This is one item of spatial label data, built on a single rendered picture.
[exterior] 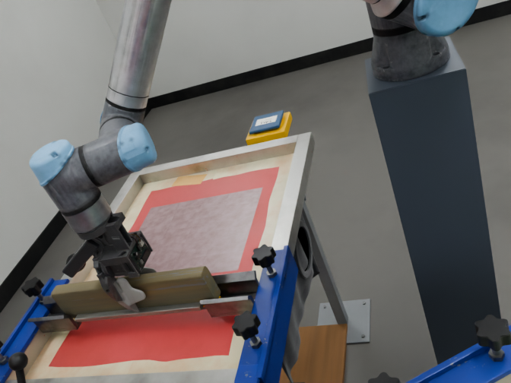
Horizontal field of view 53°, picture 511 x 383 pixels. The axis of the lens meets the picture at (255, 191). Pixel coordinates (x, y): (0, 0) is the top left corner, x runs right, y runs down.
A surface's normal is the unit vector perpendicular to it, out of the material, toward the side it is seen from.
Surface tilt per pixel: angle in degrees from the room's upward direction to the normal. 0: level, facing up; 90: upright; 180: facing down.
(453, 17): 95
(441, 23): 95
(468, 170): 90
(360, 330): 0
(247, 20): 90
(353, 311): 0
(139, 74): 103
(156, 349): 0
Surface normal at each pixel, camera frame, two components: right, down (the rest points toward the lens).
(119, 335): -0.34, -0.79
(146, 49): 0.51, 0.51
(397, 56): -0.51, 0.36
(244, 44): -0.19, 0.59
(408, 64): -0.32, 0.34
